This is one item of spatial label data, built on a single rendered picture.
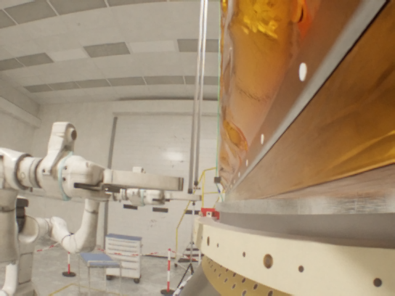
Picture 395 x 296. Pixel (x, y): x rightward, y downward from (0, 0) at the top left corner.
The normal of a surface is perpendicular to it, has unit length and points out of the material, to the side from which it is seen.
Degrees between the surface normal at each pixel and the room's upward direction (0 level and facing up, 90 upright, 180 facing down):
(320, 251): 90
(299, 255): 90
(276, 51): 122
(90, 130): 90
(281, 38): 115
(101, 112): 90
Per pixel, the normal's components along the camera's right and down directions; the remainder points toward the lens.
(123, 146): -0.04, -0.21
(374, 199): -0.88, -0.15
